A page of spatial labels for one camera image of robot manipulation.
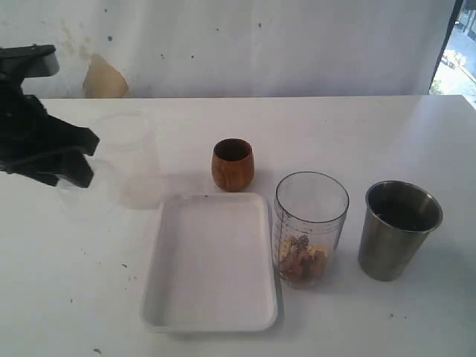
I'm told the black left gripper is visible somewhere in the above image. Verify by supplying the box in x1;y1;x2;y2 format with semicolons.
1;73;100;187

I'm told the clear plastic dome lid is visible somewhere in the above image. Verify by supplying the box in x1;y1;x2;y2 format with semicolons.
56;159;120;221

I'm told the brown wooden cup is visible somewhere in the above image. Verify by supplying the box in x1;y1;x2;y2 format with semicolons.
211;138;254;192

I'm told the stainless steel cup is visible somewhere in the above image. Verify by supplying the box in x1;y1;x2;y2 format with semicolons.
358;180;443;282

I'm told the clear plastic shaker cup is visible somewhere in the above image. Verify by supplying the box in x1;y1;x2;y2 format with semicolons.
272;171;350;289

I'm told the translucent plastic container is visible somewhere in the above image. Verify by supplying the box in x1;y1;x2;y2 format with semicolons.
91;110;165;210

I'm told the white plastic tray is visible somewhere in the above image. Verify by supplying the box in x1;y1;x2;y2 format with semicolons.
141;193;278;334

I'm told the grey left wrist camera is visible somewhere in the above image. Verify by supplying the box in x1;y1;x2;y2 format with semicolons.
1;45;60;81

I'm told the dark window frame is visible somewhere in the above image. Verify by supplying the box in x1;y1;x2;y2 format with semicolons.
428;0;464;94

